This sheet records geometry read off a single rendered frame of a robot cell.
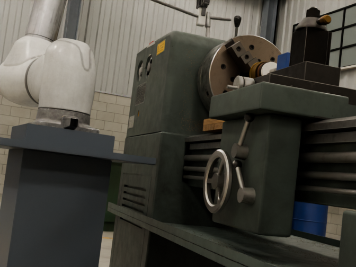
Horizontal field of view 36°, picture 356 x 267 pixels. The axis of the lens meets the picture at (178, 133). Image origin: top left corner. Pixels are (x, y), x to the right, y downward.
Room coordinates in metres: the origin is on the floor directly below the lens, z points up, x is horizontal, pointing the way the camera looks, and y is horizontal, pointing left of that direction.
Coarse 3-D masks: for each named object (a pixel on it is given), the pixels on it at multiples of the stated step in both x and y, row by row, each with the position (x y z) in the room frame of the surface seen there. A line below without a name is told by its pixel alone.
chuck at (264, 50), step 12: (240, 36) 1.91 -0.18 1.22; (252, 36) 1.93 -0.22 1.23; (216, 48) 1.93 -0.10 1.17; (252, 48) 1.93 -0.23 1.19; (264, 48) 1.94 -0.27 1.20; (276, 48) 1.95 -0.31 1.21; (216, 60) 1.89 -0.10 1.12; (228, 60) 1.90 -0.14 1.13; (264, 60) 1.94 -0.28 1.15; (276, 60) 1.96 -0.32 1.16; (204, 72) 1.93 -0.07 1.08; (216, 72) 1.89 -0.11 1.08; (228, 72) 1.90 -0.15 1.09; (240, 72) 1.92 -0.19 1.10; (204, 84) 1.93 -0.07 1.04; (216, 84) 1.89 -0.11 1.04; (228, 84) 1.90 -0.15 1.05; (204, 96) 1.96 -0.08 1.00
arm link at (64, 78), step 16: (48, 48) 1.61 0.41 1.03; (64, 48) 1.58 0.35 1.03; (80, 48) 1.59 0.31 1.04; (32, 64) 1.65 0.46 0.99; (48, 64) 1.58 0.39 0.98; (64, 64) 1.56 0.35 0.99; (80, 64) 1.58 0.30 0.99; (32, 80) 1.63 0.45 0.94; (48, 80) 1.57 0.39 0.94; (64, 80) 1.56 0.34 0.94; (80, 80) 1.58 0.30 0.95; (32, 96) 1.66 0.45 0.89; (48, 96) 1.57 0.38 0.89; (64, 96) 1.56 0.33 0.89; (80, 96) 1.58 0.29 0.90; (80, 112) 1.60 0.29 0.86
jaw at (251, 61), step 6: (228, 42) 1.90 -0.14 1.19; (234, 42) 1.91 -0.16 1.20; (240, 42) 1.87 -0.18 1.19; (228, 48) 1.89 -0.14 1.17; (234, 48) 1.86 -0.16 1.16; (240, 48) 1.87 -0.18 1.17; (234, 54) 1.88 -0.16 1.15; (240, 54) 1.87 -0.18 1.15; (246, 54) 1.86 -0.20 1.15; (234, 60) 1.91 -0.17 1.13; (240, 60) 1.87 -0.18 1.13; (246, 60) 1.86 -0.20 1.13; (252, 60) 1.84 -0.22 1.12; (258, 60) 1.85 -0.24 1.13; (240, 66) 1.90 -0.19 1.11; (246, 66) 1.86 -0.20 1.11; (246, 72) 1.88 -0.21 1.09
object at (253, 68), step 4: (256, 64) 1.83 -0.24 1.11; (260, 64) 1.81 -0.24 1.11; (252, 68) 1.84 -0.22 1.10; (256, 68) 1.81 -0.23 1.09; (260, 68) 1.78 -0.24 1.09; (252, 72) 1.82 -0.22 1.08; (256, 72) 1.81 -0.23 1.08; (260, 72) 1.78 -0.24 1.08; (252, 76) 1.83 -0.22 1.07; (256, 76) 1.81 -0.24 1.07
